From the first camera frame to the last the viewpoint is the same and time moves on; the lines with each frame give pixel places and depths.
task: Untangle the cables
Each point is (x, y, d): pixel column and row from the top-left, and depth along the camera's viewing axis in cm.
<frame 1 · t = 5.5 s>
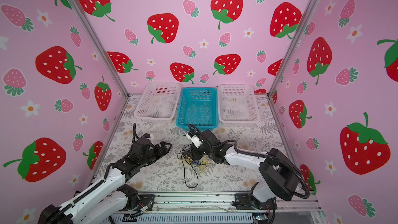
left hand: (168, 147, 82), fingers open
right hand: (187, 149, 82), fingers open
left white plastic basket: (159, 102, 117), point 2 cm above the table
teal plastic basket: (198, 106, 117), on the table
right white plastic basket: (238, 105, 117), on the table

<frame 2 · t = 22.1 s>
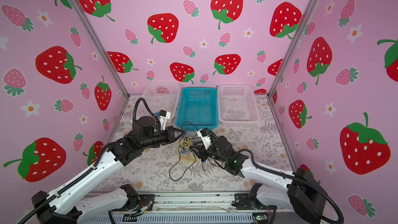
left hand: (185, 132, 67), fingers closed
right hand: (190, 145, 74), fingers open
the named things where they were.

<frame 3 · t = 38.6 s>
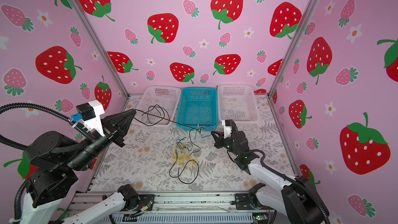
left hand: (130, 110, 45), fingers closed
right hand: (211, 132, 81), fingers closed
the named things where they were.

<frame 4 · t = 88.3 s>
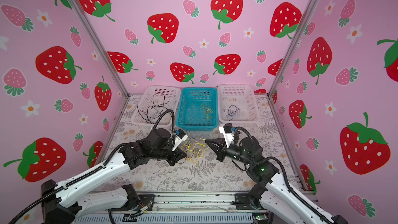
left hand: (186, 154, 71), fingers closed
right hand: (204, 142, 64), fingers closed
the named things where they were.

